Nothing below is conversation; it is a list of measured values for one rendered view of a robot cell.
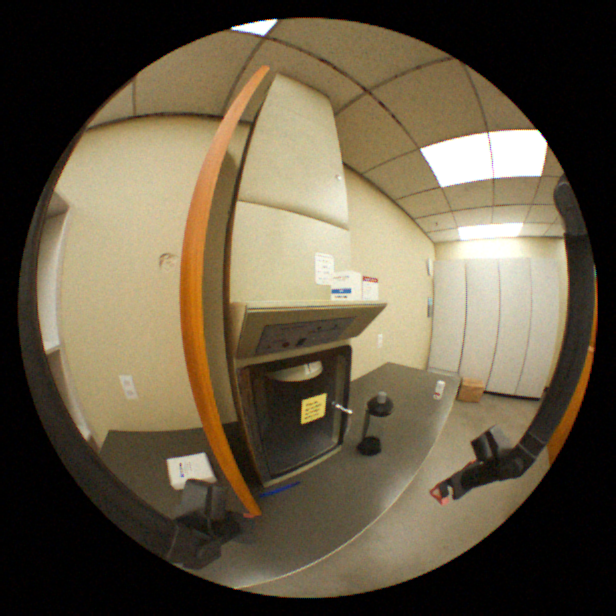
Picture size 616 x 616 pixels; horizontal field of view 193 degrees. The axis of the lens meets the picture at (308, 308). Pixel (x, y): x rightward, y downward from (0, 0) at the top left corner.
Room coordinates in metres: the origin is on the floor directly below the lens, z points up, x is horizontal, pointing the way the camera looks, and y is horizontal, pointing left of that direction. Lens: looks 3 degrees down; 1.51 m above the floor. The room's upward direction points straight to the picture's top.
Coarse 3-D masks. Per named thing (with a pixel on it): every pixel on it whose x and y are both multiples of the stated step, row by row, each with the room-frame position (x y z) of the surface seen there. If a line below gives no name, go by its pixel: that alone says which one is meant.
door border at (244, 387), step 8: (248, 368) 0.29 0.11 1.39; (240, 376) 0.28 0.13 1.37; (248, 376) 0.29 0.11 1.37; (240, 384) 0.27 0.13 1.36; (248, 384) 0.29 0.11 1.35; (240, 392) 0.27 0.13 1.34; (248, 392) 0.28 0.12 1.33; (248, 400) 0.28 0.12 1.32; (248, 408) 0.28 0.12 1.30; (248, 416) 0.28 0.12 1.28; (256, 424) 0.29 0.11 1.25; (248, 432) 0.27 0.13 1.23; (256, 432) 0.29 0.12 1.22; (256, 440) 0.28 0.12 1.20; (256, 448) 0.28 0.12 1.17; (256, 456) 0.27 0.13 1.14; (264, 456) 0.29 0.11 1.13; (264, 464) 0.29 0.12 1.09; (264, 472) 0.28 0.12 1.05
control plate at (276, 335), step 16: (320, 320) 0.28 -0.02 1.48; (336, 320) 0.31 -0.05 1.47; (352, 320) 0.34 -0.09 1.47; (272, 336) 0.25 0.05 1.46; (288, 336) 0.27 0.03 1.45; (304, 336) 0.30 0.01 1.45; (320, 336) 0.33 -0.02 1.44; (336, 336) 0.37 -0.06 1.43; (256, 352) 0.27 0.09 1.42; (272, 352) 0.29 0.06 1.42
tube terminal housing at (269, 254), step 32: (256, 224) 0.31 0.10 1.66; (288, 224) 0.35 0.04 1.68; (320, 224) 0.40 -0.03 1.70; (224, 256) 0.36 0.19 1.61; (256, 256) 0.31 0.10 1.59; (288, 256) 0.35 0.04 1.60; (224, 288) 0.34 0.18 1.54; (256, 288) 0.31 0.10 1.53; (288, 288) 0.35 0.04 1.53; (320, 288) 0.40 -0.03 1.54; (224, 320) 0.35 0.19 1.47; (288, 352) 0.35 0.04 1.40
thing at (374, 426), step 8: (368, 400) 0.49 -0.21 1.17; (392, 400) 0.47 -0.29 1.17; (368, 408) 0.45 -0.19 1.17; (392, 408) 0.42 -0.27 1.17; (368, 416) 0.44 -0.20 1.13; (376, 416) 0.41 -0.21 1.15; (384, 416) 0.41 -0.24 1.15; (368, 424) 0.44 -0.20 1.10; (376, 424) 0.42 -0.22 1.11; (384, 424) 0.41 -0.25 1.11; (368, 432) 0.43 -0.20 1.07; (376, 432) 0.42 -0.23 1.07; (384, 432) 0.42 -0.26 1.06; (360, 440) 0.46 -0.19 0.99; (368, 440) 0.43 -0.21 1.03; (376, 440) 0.41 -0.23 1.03; (368, 448) 0.42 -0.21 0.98; (376, 448) 0.41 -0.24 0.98
